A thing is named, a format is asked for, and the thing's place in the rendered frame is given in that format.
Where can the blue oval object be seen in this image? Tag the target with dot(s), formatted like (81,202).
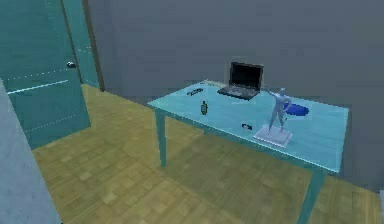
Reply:
(297,109)

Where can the black laptop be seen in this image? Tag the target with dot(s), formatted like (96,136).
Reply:
(245,80)

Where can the small black white object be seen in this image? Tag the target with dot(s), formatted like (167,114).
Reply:
(247,126)

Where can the teal table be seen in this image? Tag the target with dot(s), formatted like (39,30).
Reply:
(230,113)

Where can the pale blue figure statue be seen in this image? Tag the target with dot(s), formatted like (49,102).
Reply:
(279,113)

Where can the teal room door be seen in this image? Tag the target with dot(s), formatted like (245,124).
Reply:
(40,66)

